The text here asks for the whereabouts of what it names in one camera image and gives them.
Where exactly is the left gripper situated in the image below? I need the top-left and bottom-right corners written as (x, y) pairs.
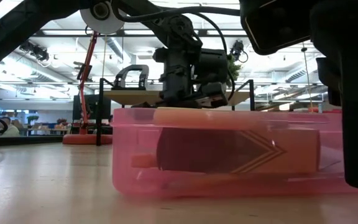
top-left (132, 14), bottom-right (230, 110)

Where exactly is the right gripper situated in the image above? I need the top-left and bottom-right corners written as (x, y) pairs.
top-left (310, 0), bottom-right (358, 107)

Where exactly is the green yellow crayon box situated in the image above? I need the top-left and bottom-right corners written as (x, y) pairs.
top-left (155, 127), bottom-right (321, 174)

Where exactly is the pink translucent plastic pencil case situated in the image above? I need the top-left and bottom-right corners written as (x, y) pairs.
top-left (109, 107), bottom-right (358, 198)

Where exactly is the potted green plant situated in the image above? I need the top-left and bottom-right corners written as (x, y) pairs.
top-left (226, 54), bottom-right (242, 82)

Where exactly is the black monitor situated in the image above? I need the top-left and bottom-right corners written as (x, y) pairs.
top-left (72, 94), bottom-right (112, 122)

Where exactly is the red stand with round base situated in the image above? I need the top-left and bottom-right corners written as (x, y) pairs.
top-left (62, 30), bottom-right (114, 146)

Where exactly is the black ceiling spotlight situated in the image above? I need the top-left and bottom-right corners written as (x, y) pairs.
top-left (19, 40), bottom-right (34, 53)
top-left (230, 40), bottom-right (249, 63)
top-left (31, 45), bottom-right (50, 62)

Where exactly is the background work desk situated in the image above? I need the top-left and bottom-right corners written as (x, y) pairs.
top-left (20, 115), bottom-right (73, 136)

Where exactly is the person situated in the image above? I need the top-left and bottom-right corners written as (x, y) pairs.
top-left (0, 116), bottom-right (21, 138)

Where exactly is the thin hanging cord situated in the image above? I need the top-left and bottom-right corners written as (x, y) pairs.
top-left (301, 46), bottom-right (314, 113)

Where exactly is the wooden shelf with black frame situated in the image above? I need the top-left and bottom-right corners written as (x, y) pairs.
top-left (95, 77), bottom-right (257, 147)

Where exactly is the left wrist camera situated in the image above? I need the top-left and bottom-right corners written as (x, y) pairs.
top-left (201, 82), bottom-right (230, 108)

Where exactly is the black handle-shaped device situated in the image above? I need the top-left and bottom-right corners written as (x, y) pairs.
top-left (113, 64), bottom-right (150, 91)

